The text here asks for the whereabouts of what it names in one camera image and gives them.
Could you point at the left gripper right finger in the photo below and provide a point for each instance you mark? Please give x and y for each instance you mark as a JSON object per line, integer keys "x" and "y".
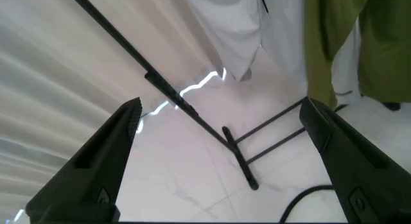
{"x": 363, "y": 179}

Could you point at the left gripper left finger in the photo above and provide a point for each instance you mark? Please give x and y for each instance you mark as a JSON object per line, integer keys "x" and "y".
{"x": 93, "y": 172}

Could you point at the green garment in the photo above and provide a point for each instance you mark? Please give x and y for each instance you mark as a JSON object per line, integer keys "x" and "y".
{"x": 385, "y": 57}

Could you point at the pale grey shorts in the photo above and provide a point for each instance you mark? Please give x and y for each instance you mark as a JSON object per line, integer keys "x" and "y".
{"x": 231, "y": 25}

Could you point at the black clothes rack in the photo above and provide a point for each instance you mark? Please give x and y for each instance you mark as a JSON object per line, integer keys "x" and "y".
{"x": 167, "y": 87}

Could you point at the white curtain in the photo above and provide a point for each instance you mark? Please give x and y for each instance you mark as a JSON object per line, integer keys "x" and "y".
{"x": 64, "y": 73}

